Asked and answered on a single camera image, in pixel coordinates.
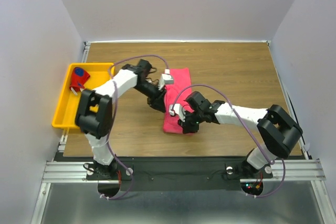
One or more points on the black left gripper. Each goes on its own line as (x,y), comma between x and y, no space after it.
(156,100)

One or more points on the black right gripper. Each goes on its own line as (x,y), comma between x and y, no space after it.
(187,128)

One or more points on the red and blue patterned towel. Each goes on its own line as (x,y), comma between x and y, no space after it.
(78,79)

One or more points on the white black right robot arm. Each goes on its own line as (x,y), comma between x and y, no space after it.
(278,130)

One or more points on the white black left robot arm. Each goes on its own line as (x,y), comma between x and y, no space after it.
(97,110)

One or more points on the yellow plastic tray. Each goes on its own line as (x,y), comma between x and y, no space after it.
(66,109)

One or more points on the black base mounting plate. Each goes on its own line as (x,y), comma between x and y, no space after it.
(182,173)

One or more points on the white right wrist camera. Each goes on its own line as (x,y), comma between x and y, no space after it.
(177,110)

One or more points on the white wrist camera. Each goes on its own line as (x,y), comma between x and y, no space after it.
(177,110)
(165,79)

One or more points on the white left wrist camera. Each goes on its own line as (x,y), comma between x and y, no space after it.
(165,79)

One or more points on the aluminium front frame rail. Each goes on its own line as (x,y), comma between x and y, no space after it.
(290,170)

